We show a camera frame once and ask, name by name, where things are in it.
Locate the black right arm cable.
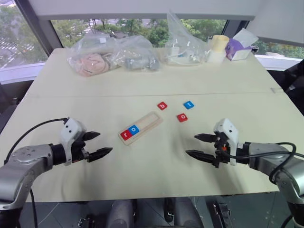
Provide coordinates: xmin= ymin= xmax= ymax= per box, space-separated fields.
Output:
xmin=222 ymin=142 xmax=304 ymax=228

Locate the plastic bag with grey item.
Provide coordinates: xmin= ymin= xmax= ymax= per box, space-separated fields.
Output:
xmin=113 ymin=35 xmax=161 ymax=72

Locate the purple and white box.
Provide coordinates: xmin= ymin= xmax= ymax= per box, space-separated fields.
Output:
xmin=224 ymin=28 xmax=259 ymax=61

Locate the clear plastic bag with cables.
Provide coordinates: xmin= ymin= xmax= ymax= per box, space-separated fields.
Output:
xmin=163 ymin=9 xmax=208 ymax=67

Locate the black chair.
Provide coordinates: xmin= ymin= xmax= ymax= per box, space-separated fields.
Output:
xmin=277 ymin=60 xmax=304 ymax=112

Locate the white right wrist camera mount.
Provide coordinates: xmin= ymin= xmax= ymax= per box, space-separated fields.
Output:
xmin=213 ymin=118 xmax=239 ymax=165

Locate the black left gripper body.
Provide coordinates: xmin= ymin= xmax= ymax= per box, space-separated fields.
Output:
xmin=70 ymin=134 xmax=92 ymax=163

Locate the dark rounded robot leg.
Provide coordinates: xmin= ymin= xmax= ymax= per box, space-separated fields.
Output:
xmin=171 ymin=197 xmax=205 ymax=228
xmin=105 ymin=199 xmax=135 ymax=228

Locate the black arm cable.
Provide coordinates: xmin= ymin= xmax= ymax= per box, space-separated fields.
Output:
xmin=3 ymin=117 xmax=69 ymax=228
xmin=222 ymin=142 xmax=304 ymax=228

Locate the plastic bag with pink items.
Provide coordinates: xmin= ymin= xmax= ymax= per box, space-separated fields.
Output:
xmin=66 ymin=34 xmax=124 ymax=77

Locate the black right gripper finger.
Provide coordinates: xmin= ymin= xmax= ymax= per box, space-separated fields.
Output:
xmin=185 ymin=150 xmax=219 ymax=168
xmin=194 ymin=133 xmax=219 ymax=143

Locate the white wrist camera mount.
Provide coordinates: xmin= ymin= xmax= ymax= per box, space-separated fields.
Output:
xmin=213 ymin=118 xmax=239 ymax=165
xmin=59 ymin=117 xmax=86 ymax=166

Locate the wooden letter tray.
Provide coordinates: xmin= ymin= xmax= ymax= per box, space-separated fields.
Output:
xmin=117 ymin=111 xmax=163 ymax=146

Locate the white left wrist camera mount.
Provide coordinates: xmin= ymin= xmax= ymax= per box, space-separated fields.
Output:
xmin=59 ymin=117 xmax=86 ymax=166

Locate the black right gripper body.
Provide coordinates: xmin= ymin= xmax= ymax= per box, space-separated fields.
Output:
xmin=212 ymin=133 xmax=230 ymax=168

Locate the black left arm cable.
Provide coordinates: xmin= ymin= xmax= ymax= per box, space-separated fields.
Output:
xmin=3 ymin=117 xmax=69 ymax=228

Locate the cream tape roll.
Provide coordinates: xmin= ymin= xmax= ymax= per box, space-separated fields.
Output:
xmin=206 ymin=34 xmax=230 ymax=64

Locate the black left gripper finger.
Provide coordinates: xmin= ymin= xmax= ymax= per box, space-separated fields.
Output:
xmin=84 ymin=131 xmax=101 ymax=141
xmin=86 ymin=147 xmax=113 ymax=163

